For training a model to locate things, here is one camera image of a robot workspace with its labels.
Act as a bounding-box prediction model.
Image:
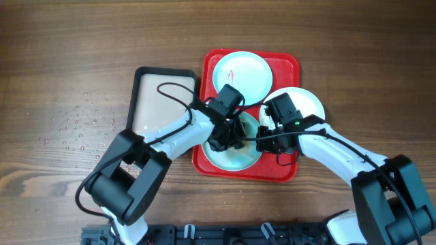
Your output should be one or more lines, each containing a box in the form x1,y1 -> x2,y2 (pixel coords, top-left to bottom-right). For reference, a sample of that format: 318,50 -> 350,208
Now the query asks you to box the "light green plate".
202,112 -> 262,172

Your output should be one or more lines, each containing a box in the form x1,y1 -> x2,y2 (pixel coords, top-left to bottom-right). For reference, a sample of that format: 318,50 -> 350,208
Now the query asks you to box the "white plate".
264,87 -> 326,120

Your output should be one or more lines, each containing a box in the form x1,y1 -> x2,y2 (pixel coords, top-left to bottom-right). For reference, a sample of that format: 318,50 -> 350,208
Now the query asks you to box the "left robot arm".
75,84 -> 245,244

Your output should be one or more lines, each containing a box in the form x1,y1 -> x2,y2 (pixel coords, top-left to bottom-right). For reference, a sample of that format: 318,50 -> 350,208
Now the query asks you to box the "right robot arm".
257,93 -> 435,244

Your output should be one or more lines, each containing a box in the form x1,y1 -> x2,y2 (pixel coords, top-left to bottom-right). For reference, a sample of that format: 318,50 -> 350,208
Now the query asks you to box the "red plastic tray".
192,49 -> 300,182

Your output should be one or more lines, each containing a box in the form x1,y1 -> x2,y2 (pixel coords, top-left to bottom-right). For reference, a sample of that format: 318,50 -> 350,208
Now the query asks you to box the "black tray with soapy water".
126,66 -> 196,135

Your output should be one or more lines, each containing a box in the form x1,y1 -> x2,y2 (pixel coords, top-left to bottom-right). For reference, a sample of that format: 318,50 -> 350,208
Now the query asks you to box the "light blue plate far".
213,51 -> 273,105

